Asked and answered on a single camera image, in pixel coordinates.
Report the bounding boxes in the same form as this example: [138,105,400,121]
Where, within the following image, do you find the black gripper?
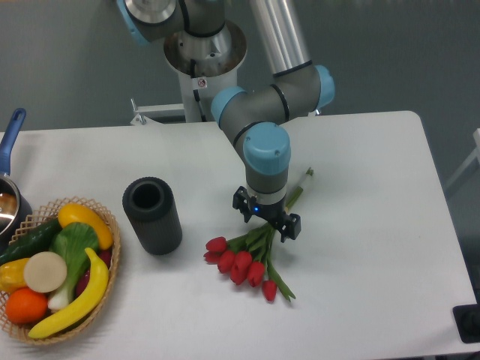
[232,186,301,242]

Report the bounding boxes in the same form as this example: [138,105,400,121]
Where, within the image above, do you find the red tulip bouquet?
[203,166,315,303]

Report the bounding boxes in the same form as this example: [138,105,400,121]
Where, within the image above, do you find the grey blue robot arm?
[117,1,335,239]

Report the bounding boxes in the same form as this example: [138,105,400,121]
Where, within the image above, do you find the dark grey ribbed vase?
[122,177,182,255]

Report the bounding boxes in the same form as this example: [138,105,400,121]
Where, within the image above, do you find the dark red vegetable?
[75,248,112,298]

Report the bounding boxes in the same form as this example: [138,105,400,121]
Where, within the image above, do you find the green bok choy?
[48,222,99,312]

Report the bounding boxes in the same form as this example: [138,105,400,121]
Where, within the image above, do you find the woven wicker basket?
[1,196,121,346]

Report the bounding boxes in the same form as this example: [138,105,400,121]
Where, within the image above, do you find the black device at edge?
[452,304,479,344]

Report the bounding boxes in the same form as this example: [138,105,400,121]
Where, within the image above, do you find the green cucumber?
[1,218,62,265]

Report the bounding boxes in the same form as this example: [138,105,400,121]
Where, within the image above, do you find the beige round disc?
[23,251,67,293]

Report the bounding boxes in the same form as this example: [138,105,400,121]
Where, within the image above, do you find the yellow banana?
[28,247,109,339]

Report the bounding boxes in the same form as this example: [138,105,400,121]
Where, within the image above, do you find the orange fruit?
[5,287,48,324]

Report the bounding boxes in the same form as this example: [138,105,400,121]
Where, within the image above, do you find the yellow bell pepper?
[1,258,29,293]

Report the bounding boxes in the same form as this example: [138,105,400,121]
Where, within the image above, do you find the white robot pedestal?
[129,19,248,127]

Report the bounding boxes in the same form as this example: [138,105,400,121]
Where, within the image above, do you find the white frame at right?
[444,128,479,199]

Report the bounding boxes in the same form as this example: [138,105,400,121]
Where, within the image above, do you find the blue handled saucepan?
[1,108,32,253]

